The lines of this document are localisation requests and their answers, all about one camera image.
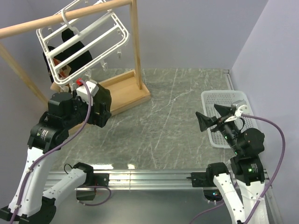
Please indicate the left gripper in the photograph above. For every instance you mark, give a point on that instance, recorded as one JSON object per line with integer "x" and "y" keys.
{"x": 100, "y": 119}

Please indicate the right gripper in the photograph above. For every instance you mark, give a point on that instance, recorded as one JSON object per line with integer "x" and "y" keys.
{"x": 205, "y": 121}

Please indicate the patterned striped underwear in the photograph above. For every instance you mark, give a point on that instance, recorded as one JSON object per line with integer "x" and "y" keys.
{"x": 63, "y": 73}

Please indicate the white plastic clip hanger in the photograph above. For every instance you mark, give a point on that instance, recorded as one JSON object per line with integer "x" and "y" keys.
{"x": 65, "y": 44}

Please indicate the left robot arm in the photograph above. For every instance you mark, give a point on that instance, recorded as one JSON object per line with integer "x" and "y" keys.
{"x": 32, "y": 204}

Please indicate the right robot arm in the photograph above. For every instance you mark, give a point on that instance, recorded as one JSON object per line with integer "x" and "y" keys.
{"x": 243, "y": 168}

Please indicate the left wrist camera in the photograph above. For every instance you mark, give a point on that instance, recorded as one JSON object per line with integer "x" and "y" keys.
{"x": 87, "y": 94}

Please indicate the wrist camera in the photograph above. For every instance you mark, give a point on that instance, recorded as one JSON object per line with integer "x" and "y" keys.
{"x": 240, "y": 108}
{"x": 87, "y": 94}

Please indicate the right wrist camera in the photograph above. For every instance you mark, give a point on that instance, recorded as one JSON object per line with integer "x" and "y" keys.
{"x": 240, "y": 108}

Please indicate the wooden drying rack frame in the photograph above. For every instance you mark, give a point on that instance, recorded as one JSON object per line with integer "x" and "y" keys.
{"x": 127, "y": 89}

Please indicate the aluminium mounting rail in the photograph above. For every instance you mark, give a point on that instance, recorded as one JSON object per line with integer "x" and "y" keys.
{"x": 211, "y": 196}

